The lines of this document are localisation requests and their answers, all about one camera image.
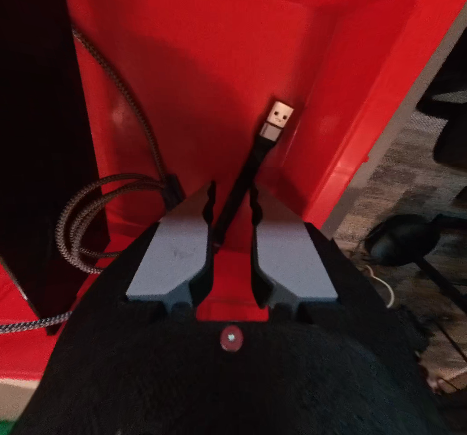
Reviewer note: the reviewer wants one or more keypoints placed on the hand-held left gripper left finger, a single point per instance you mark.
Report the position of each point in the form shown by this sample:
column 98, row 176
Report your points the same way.
column 171, row 256

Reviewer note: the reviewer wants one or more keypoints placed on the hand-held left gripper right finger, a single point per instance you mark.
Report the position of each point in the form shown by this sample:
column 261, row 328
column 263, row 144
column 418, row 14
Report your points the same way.
column 292, row 256

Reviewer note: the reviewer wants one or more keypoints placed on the black chair base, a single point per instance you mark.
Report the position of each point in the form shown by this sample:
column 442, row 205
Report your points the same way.
column 401, row 242

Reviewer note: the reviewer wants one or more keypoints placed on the red plastic bin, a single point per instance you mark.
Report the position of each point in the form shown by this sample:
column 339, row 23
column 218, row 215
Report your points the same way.
column 219, row 59

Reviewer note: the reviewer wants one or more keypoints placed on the black box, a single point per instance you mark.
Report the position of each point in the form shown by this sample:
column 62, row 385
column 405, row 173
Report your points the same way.
column 36, row 114

